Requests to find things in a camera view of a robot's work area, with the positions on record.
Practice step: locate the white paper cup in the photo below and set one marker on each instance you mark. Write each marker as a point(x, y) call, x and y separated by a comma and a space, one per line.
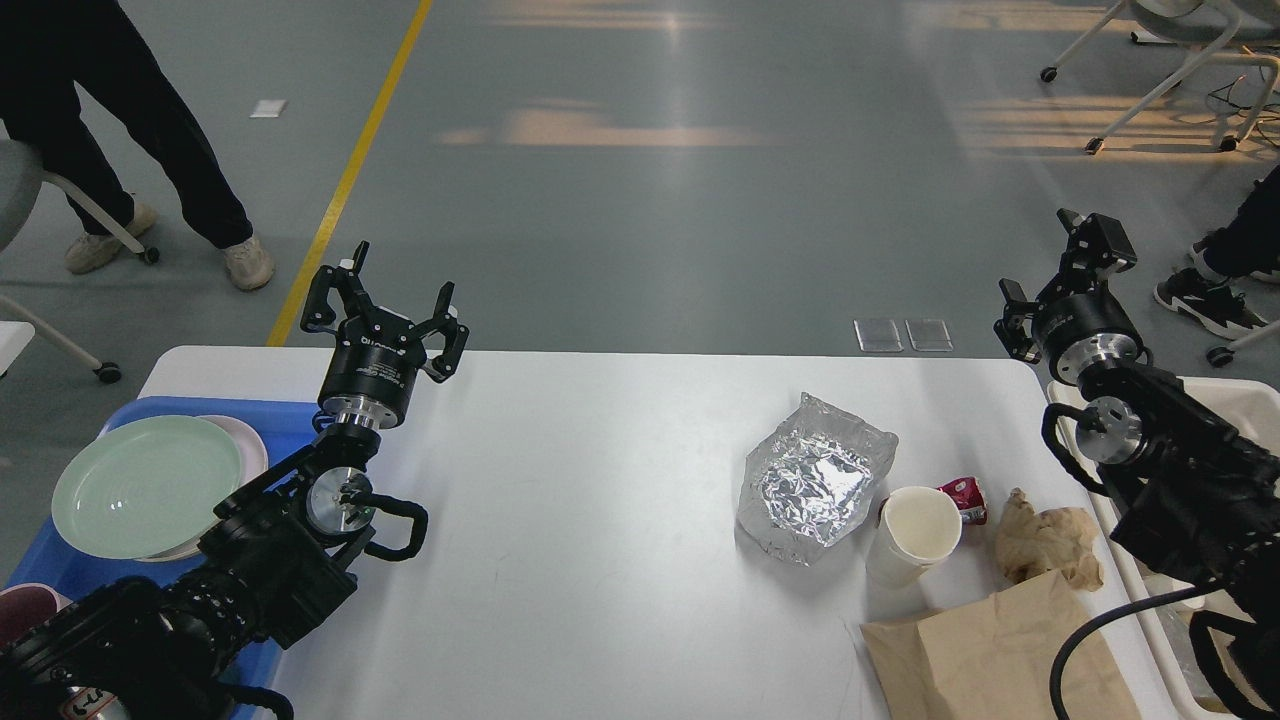
point(917, 528)

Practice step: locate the crumpled foil bag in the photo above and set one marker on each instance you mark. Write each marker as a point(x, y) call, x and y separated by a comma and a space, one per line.
point(811, 482)

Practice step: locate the small red wrapper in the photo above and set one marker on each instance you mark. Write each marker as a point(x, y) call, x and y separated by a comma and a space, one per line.
point(969, 500)

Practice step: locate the metal floor socket plates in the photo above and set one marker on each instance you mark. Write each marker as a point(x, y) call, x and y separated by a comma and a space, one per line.
point(891, 336)

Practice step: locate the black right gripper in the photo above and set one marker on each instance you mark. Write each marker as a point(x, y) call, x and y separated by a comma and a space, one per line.
point(1085, 327)

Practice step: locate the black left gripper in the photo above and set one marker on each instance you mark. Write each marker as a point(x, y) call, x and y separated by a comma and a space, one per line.
point(376, 361)

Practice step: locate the pink mug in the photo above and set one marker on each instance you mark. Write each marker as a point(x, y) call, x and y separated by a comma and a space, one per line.
point(25, 606)

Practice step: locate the crumpled brown paper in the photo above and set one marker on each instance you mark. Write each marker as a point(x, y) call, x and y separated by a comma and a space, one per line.
point(1030, 543)

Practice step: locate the pink plate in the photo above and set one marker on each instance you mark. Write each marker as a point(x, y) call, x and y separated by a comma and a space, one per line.
point(254, 459)

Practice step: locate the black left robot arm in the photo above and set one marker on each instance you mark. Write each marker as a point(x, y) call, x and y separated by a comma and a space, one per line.
point(276, 559)

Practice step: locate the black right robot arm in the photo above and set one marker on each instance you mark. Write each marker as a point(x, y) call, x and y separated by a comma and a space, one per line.
point(1196, 499)

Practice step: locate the brown paper bag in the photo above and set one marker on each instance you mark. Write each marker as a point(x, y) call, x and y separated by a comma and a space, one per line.
point(960, 647)

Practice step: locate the seated person black sneakers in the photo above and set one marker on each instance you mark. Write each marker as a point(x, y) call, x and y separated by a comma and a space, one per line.
point(1248, 244)

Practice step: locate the light green plate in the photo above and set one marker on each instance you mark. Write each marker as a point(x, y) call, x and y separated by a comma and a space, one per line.
point(145, 488)

